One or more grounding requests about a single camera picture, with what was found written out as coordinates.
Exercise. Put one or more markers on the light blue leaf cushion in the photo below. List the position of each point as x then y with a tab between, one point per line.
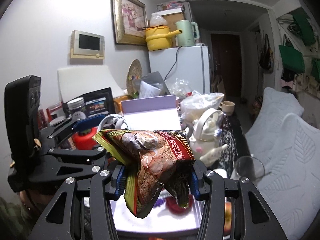
288	148

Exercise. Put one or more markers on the lavender drawstring pouch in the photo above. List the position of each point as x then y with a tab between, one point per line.
159	202

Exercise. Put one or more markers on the red fluffy scrunchie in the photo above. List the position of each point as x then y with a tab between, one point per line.
174	208

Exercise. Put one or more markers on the brown gold snack bag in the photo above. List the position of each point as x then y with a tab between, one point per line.
155	161

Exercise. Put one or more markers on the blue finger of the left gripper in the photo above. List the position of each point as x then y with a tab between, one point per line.
88	123

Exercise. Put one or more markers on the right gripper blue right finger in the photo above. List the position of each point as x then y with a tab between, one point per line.
195	183

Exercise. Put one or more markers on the dark lidded jar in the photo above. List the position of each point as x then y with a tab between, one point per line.
77	108

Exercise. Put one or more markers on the glass mug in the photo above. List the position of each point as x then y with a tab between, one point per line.
250	167

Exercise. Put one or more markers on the white refrigerator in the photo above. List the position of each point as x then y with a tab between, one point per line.
186	63

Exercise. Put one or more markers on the green electric kettle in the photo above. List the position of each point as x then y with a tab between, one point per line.
189	33

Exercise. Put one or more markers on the wall intercom panel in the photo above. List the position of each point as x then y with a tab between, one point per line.
87	46

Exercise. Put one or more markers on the lavender open gift box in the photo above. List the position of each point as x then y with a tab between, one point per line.
151	114

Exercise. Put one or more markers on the cream cartoon water bottle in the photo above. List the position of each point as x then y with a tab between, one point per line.
205	139

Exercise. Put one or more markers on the red plastic container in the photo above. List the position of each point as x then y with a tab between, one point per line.
85	141

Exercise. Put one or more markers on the gold framed picture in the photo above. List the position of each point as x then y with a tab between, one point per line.
130	22

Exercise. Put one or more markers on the yellow pot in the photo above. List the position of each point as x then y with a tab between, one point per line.
160	37

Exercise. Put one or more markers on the red apple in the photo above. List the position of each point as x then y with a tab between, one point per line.
228	219

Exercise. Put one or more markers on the clear plastic bag of snacks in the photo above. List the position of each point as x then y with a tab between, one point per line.
195	105

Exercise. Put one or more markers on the green tote bag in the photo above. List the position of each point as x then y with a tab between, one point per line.
292	59

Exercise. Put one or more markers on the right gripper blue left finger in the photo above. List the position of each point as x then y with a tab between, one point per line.
120	181

